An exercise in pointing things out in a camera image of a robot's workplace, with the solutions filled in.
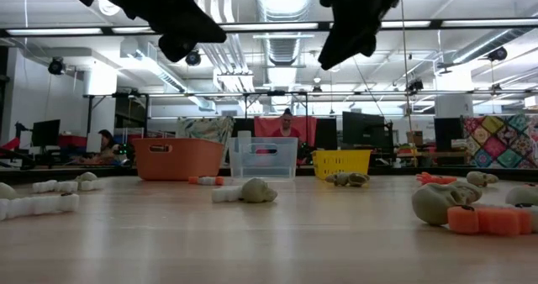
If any orange plastic skeleton hand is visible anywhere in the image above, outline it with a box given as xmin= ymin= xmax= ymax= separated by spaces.
xmin=415 ymin=171 xmax=458 ymax=186

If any long white plastic bone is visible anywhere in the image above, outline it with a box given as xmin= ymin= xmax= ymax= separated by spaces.
xmin=7 ymin=192 xmax=81 ymax=220

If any LED light strip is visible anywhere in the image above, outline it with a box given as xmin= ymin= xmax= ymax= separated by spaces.
xmin=440 ymin=18 xmax=538 ymax=28
xmin=220 ymin=22 xmax=319 ymax=31
xmin=6 ymin=27 xmax=104 ymax=36
xmin=380 ymin=20 xmax=432 ymax=29
xmin=111 ymin=25 xmax=152 ymax=34

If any black overhead crossbar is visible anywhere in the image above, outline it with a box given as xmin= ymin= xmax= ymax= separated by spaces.
xmin=0 ymin=19 xmax=538 ymax=38

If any black monitor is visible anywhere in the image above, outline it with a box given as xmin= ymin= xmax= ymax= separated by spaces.
xmin=342 ymin=111 xmax=394 ymax=149
xmin=31 ymin=118 xmax=61 ymax=149
xmin=433 ymin=117 xmax=463 ymax=153

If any white column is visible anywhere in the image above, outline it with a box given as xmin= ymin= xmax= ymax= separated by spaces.
xmin=435 ymin=71 xmax=475 ymax=119
xmin=82 ymin=71 xmax=118 ymax=145

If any leaf print curtain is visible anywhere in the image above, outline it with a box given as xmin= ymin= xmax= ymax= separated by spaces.
xmin=176 ymin=116 xmax=235 ymax=153

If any person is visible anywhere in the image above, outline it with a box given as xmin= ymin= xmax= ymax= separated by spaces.
xmin=272 ymin=107 xmax=302 ymax=139
xmin=97 ymin=129 xmax=121 ymax=161

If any yellow plastic basket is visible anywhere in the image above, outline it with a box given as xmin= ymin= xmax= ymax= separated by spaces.
xmin=311 ymin=149 xmax=373 ymax=181

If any orange curtain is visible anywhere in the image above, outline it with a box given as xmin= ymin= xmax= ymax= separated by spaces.
xmin=254 ymin=115 xmax=319 ymax=150

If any orange plastic bin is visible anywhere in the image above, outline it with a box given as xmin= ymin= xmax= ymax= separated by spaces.
xmin=132 ymin=138 xmax=225 ymax=181

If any clear plastic bin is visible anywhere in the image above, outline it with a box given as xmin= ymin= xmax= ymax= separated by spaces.
xmin=228 ymin=136 xmax=298 ymax=181

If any colourful patchwork quilt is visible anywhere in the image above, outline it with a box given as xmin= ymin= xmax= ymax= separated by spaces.
xmin=462 ymin=114 xmax=538 ymax=170

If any silver ventilation duct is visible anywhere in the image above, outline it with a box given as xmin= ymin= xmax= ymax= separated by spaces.
xmin=255 ymin=0 xmax=315 ymax=66

